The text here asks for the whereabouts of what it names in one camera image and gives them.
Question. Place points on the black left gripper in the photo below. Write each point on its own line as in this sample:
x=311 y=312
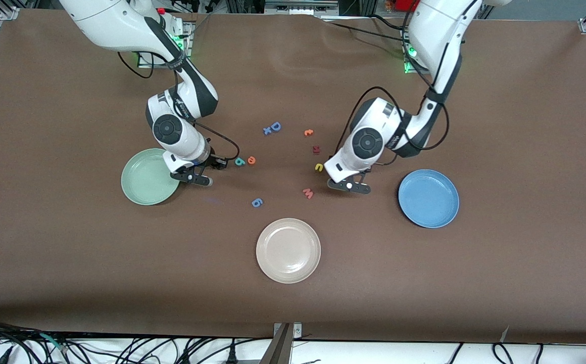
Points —
x=368 y=170

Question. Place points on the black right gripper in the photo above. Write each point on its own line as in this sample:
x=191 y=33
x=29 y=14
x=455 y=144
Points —
x=211 y=163

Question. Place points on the teal letter b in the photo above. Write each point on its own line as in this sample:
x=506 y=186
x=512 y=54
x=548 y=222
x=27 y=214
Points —
x=239 y=162

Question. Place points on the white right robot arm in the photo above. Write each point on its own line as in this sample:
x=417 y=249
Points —
x=121 y=25

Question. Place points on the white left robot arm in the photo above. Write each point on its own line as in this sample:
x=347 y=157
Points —
x=439 y=30

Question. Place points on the blue number 6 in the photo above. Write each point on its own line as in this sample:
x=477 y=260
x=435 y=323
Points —
x=256 y=202

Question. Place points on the pink letter W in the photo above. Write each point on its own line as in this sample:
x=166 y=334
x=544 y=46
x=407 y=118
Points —
x=307 y=193

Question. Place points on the blue letter D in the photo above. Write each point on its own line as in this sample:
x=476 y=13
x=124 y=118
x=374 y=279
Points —
x=275 y=126

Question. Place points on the blue plate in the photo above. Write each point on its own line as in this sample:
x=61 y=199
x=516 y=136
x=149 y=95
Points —
x=428 y=198

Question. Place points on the pale green plate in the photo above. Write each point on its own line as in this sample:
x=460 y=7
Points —
x=141 y=182

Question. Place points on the beige plate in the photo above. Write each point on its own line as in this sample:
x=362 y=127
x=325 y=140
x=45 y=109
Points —
x=288 y=250

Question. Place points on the grey metal box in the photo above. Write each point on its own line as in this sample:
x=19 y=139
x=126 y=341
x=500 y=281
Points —
x=300 y=7

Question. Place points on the red object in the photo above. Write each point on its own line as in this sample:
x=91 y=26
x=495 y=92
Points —
x=403 y=5

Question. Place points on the brown paper table cover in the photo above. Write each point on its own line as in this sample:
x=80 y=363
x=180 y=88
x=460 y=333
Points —
x=70 y=263

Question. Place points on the black power plug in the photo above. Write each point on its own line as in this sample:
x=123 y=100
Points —
x=231 y=357
x=1 y=358

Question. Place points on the metal table bracket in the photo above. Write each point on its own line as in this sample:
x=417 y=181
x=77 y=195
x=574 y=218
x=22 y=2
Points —
x=283 y=349

